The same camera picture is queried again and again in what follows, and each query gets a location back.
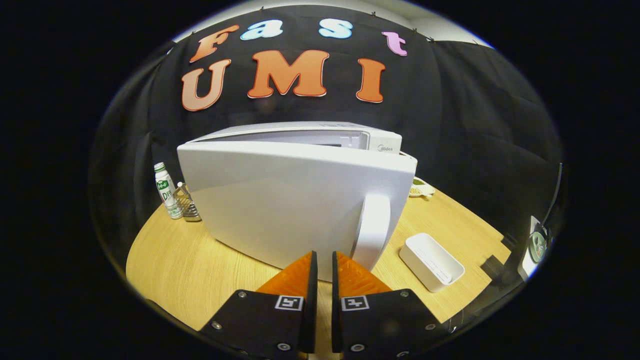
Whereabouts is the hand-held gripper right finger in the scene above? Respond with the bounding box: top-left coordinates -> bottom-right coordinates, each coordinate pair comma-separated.
331,251 -> 451,360

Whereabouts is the white bottle green label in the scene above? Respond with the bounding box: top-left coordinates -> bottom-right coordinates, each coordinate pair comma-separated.
153,162 -> 183,220

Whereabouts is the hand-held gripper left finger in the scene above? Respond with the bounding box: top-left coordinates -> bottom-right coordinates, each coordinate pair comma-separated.
198,251 -> 319,360

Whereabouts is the metal wire holder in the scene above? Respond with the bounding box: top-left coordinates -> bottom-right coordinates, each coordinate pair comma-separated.
173,182 -> 202,223

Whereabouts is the small dish with green food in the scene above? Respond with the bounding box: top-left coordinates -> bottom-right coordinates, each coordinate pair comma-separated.
409,176 -> 436,199

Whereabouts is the black cable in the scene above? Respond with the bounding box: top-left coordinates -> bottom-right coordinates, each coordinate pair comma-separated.
542,162 -> 564,236

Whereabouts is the white device with green ring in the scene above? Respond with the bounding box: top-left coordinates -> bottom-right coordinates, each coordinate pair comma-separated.
520,216 -> 551,278

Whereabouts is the white microwave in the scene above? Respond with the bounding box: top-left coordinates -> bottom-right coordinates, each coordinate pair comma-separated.
176,121 -> 418,282

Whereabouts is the white rectangular tray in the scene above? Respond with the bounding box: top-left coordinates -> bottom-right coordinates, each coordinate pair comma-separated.
399,232 -> 466,293

